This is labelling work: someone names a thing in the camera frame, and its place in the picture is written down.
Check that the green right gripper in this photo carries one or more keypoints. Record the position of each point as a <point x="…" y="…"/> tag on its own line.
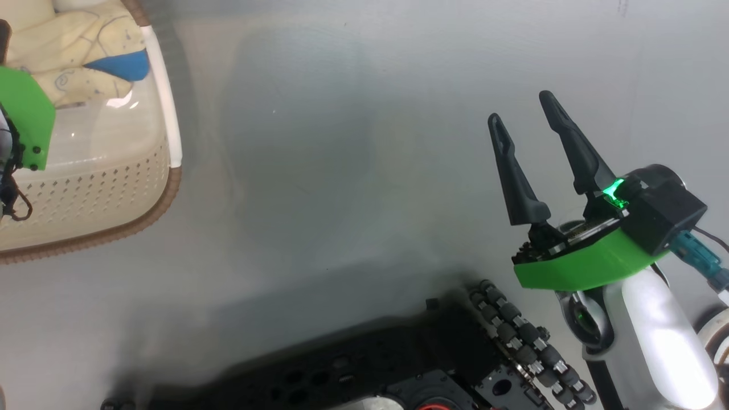
<point x="581" y="265"/>

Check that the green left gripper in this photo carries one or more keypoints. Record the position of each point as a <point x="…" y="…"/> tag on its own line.
<point x="28" y="114"/>

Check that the cream printed garment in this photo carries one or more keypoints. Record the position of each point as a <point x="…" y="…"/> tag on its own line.
<point x="74" y="40"/>

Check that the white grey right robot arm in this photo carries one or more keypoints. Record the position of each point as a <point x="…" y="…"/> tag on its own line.
<point x="660" y="341"/>

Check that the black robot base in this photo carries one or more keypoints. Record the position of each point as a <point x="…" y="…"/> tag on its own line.
<point x="370" y="359"/>

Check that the cream perforated laundry basket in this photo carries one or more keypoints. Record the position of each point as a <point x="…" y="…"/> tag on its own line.
<point x="102" y="188"/>

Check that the black roller robot wheel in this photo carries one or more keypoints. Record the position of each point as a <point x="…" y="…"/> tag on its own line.
<point x="529" y="341"/>

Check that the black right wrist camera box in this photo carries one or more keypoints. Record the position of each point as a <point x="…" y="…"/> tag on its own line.
<point x="663" y="216"/>

